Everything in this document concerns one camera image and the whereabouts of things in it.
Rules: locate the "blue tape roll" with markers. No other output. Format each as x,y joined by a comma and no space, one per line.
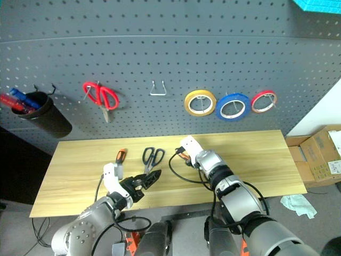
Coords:
219,108

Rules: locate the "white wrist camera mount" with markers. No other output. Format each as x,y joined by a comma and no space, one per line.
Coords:
110,178
191,146

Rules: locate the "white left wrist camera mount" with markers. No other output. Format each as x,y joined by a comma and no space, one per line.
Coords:
110,178

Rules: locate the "dark round object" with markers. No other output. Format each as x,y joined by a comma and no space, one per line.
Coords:
332,248

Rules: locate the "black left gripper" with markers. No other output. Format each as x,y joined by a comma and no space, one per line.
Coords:
133,188

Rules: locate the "orange stand part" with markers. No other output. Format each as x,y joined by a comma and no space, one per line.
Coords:
132,241

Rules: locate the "dark cabinet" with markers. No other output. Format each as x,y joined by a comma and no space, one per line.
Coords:
21,165

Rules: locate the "black pegboard hook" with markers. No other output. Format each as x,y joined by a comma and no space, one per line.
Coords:
54,88
35,88

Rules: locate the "large brown cardboard box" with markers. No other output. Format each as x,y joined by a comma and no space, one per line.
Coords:
319,160

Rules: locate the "red pen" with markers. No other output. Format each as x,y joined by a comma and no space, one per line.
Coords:
10,103

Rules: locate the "yellow tape roll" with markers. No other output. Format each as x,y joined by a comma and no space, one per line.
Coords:
187,103

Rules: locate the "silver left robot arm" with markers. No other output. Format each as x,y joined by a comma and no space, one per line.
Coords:
88,221

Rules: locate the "blue marker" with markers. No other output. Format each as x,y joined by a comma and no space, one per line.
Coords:
24,97

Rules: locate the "black pen cup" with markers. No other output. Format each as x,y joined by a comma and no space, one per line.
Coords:
50,120

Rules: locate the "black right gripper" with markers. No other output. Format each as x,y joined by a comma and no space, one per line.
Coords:
188,161

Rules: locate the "small brown cardboard box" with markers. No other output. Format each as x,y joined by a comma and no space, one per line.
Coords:
295,157

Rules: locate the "dark table frame bar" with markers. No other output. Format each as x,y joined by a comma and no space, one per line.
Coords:
191,215

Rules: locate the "teal foam block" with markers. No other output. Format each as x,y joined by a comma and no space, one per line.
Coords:
319,6

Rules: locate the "red tape roll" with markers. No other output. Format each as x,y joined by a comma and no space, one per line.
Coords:
253,103

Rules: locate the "teal crumpled cloth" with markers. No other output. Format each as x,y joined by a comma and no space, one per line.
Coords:
298,204

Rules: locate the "grey perforated pegboard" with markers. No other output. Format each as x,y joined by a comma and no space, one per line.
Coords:
170,53

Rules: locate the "orange and black utility knife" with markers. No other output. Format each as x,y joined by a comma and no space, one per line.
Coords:
121,156

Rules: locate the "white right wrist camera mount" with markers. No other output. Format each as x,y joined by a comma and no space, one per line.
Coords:
191,146

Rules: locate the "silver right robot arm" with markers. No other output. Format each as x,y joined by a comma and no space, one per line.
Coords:
239,200

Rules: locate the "silver peg hook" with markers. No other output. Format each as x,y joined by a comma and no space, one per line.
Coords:
273,101
85,94
235,103
202,103

